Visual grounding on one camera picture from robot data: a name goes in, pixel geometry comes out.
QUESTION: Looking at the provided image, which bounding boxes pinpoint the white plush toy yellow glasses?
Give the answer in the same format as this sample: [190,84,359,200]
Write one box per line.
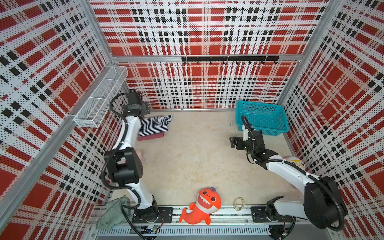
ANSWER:
[284,156,306,172]

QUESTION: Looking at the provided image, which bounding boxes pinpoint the white wire mesh shelf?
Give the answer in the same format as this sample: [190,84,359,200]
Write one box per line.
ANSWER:
[74,66,128,128]

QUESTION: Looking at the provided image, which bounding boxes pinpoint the clear plastic ring loop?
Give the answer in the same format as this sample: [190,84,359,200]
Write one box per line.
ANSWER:
[233,197,246,212]

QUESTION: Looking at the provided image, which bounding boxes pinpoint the red shark plush toy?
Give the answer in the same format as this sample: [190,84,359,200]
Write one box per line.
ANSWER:
[179,187,222,226]

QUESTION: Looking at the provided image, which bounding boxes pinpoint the teal plastic basket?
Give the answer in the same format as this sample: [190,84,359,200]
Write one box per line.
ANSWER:
[236,101,289,136]

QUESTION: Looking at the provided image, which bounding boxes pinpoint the pink plush toy red dress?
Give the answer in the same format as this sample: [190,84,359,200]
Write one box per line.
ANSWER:
[137,150,145,164]

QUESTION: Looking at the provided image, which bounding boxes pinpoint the green cloth rag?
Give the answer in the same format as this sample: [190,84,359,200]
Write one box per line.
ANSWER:
[96,195,131,231]

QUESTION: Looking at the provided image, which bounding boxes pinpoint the striped black white tank top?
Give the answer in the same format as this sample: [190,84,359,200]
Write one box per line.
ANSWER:
[139,115,173,137]

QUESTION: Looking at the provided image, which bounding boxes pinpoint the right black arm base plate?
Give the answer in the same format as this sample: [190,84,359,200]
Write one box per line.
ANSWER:
[251,206,293,223]

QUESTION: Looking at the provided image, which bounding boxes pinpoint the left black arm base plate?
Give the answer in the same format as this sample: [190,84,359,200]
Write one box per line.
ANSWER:
[132,207,173,224]

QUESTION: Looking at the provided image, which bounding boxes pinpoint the black wall hook rail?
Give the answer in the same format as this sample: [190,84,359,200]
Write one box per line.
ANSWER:
[181,56,280,63]

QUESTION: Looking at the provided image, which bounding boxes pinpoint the aluminium front rail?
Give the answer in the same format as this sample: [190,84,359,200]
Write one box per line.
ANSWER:
[86,204,337,238]

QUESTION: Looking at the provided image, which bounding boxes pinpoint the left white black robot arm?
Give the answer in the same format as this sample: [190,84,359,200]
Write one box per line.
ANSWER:
[101,90,160,222]

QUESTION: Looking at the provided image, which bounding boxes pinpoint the maroon tank top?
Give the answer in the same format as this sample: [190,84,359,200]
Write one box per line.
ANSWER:
[138,132,165,141]

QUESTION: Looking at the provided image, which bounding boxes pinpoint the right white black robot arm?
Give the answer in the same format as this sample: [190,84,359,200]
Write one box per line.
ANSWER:
[230,116,348,232]

